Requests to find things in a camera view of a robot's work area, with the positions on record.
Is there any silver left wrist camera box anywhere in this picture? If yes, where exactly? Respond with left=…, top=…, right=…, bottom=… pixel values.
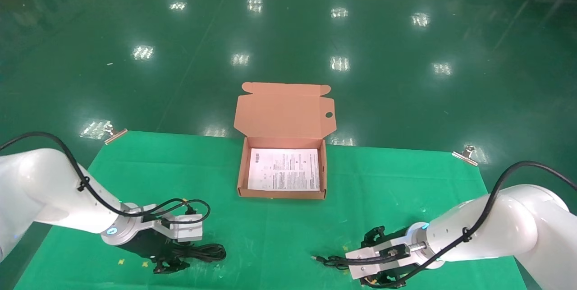
left=159, top=213, right=204, bottom=243

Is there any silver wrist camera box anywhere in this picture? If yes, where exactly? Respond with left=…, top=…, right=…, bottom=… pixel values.
left=344, top=244, right=412, bottom=281
left=159, top=213, right=204, bottom=243

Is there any black data cable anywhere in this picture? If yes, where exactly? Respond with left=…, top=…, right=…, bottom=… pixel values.
left=170, top=243, right=226, bottom=263

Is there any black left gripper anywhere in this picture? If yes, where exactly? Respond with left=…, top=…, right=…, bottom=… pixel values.
left=121, top=229, right=191, bottom=275

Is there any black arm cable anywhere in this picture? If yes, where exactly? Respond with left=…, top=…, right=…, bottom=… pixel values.
left=0, top=132, right=211, bottom=233
left=346, top=160, right=577, bottom=289

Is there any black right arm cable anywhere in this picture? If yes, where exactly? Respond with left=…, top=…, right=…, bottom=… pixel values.
left=346, top=160, right=577, bottom=289

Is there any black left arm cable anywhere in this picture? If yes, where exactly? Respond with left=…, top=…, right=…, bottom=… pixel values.
left=0, top=132, right=211, bottom=233

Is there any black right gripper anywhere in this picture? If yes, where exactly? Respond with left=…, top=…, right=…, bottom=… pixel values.
left=360, top=226, right=414, bottom=290

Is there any black wired computer mouse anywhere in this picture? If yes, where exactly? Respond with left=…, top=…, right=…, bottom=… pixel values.
left=312, top=255, right=353, bottom=269

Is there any open orange cardboard box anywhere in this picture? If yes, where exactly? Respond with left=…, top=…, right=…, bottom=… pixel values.
left=234, top=82, right=337, bottom=200

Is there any metal binder clip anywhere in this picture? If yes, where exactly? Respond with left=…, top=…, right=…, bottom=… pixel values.
left=104, top=123, right=128, bottom=145
left=452, top=145, right=479, bottom=167

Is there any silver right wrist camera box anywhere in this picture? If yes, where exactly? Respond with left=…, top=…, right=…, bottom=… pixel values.
left=344, top=244, right=412, bottom=281

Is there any green table cloth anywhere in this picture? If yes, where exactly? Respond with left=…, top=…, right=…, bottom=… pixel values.
left=14, top=130, right=528, bottom=290

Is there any white printed instruction leaflet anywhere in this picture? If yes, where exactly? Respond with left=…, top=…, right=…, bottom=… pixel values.
left=247, top=147, right=321, bottom=192

